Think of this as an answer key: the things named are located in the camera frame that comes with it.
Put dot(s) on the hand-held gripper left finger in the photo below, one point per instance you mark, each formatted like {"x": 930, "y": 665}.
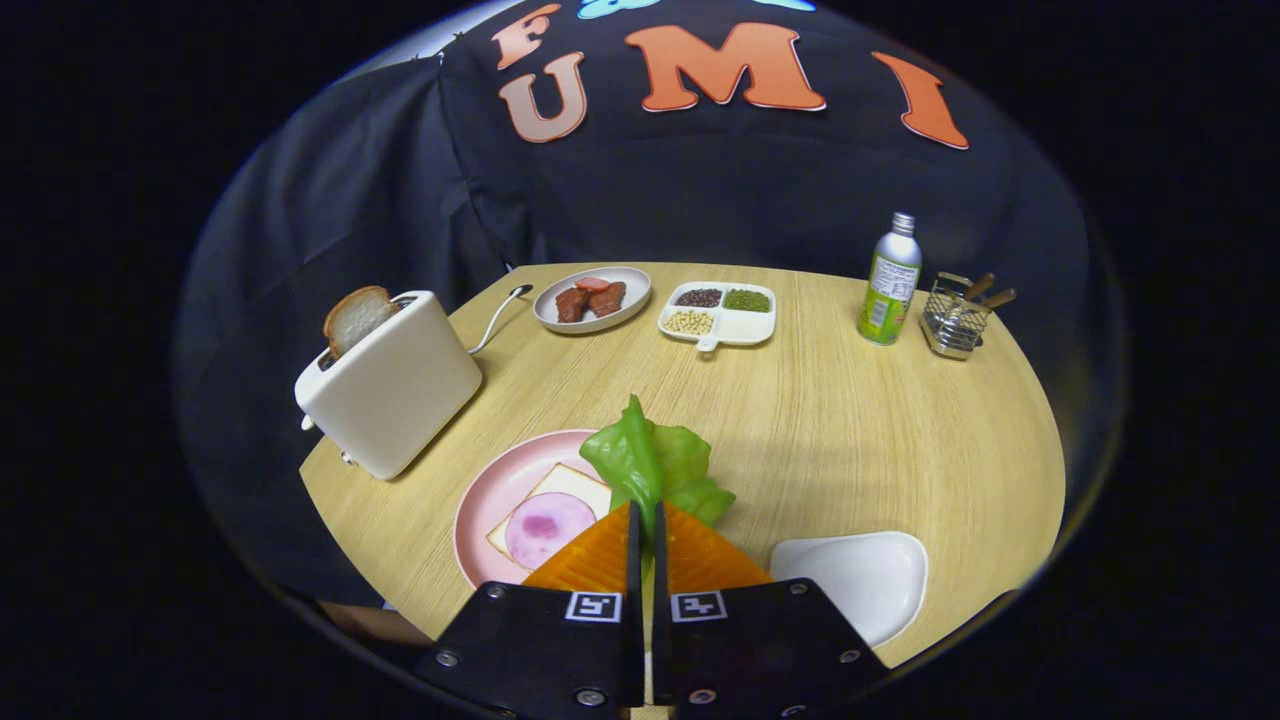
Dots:
{"x": 634, "y": 610}

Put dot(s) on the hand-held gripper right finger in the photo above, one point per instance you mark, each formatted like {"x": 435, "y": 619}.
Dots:
{"x": 660, "y": 640}

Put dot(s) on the green lettuce leaf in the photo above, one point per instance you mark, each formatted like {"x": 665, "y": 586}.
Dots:
{"x": 640, "y": 460}

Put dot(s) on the toasted bread slice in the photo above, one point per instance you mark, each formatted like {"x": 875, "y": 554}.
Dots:
{"x": 355, "y": 318}

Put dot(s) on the round pink ham slice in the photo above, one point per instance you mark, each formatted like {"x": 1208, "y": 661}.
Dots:
{"x": 545, "y": 528}

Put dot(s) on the pale yellow cheese slice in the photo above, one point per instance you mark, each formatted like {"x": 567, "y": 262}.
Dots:
{"x": 570, "y": 483}

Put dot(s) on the pink plate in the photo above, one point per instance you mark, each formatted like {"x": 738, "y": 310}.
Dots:
{"x": 490, "y": 490}

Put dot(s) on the white empty dish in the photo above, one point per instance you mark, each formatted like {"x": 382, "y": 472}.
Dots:
{"x": 850, "y": 585}

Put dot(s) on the white divided bean dish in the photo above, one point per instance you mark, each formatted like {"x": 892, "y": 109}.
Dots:
{"x": 740, "y": 325}

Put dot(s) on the brown meat piece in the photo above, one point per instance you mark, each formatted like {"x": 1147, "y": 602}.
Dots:
{"x": 607, "y": 300}
{"x": 571, "y": 305}

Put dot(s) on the grey round plate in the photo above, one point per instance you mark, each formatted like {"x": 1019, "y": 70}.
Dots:
{"x": 630, "y": 285}

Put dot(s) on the white toaster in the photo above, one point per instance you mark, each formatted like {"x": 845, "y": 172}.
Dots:
{"x": 390, "y": 395}

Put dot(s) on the pink sausage slice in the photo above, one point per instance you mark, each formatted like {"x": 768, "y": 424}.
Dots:
{"x": 592, "y": 283}

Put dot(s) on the green label metal bottle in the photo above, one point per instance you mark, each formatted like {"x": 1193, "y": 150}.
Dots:
{"x": 888, "y": 290}

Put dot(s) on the black backdrop cloth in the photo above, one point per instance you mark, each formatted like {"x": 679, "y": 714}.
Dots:
{"x": 350, "y": 220}

